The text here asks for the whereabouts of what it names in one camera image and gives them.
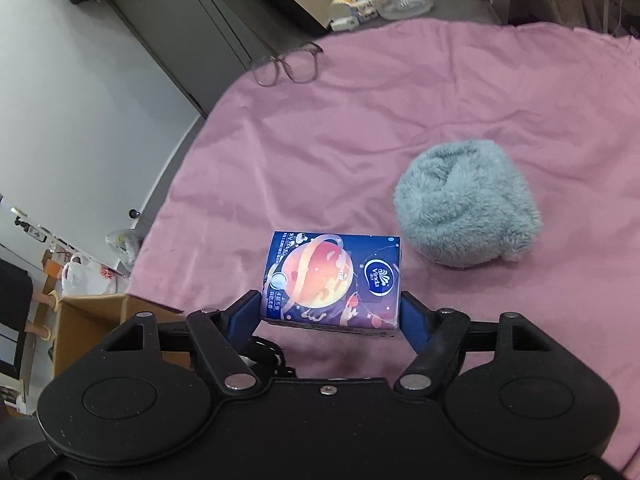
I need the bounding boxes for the white plastic bag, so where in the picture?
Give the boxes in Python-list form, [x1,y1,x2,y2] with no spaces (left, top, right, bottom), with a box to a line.
[61,255,117,296]

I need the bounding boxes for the grey-blue fluffy plush ball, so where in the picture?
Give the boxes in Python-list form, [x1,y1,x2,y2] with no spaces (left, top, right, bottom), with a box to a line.
[394,139,542,269]

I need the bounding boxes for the black-framed eyeglasses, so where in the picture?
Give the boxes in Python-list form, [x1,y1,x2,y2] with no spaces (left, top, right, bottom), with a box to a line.
[252,42,324,88]

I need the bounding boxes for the cardboard box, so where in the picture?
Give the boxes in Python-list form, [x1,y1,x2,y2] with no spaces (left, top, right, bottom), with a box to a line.
[52,294,183,377]

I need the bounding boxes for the blue tissue pack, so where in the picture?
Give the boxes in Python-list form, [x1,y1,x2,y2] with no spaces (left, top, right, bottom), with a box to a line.
[260,231,401,336]

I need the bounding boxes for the pink bed sheet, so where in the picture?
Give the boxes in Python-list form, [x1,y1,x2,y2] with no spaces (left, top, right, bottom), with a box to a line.
[129,18,639,478]

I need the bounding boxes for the white bottle on floor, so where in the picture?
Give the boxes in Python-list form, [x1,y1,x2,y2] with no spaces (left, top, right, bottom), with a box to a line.
[328,0,380,32]

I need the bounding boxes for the black lace scrunchie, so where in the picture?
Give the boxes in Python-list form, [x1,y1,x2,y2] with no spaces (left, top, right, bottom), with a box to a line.
[240,336,297,382]

